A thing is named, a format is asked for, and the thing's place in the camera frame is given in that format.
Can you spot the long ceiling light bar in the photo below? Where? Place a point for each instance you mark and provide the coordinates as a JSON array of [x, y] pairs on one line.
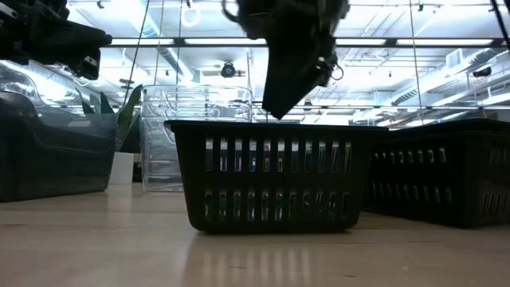
[[303, 41]]

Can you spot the round black ceiling device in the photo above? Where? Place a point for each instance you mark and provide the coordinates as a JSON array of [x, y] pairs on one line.
[[228, 70]]

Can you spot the white plant pot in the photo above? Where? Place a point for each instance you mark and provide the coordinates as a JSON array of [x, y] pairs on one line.
[[121, 167]]

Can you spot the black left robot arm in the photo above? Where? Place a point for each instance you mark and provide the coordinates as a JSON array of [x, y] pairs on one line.
[[28, 8]]

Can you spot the smoky transparent plastic bin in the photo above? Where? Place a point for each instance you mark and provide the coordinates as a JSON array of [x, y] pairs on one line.
[[56, 151]]

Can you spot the small black slotted basket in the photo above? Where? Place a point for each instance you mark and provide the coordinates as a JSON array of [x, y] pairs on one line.
[[271, 179]]

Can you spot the large black slotted basket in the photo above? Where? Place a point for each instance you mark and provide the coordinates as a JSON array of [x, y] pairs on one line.
[[438, 175]]

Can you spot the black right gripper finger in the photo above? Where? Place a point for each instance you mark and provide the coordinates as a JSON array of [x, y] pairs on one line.
[[291, 87]]

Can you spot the green leafy plant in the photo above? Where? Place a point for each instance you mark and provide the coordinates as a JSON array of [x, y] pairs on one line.
[[126, 113]]

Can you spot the clear transparent plastic bin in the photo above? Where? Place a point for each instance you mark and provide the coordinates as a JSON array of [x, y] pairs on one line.
[[159, 131]]

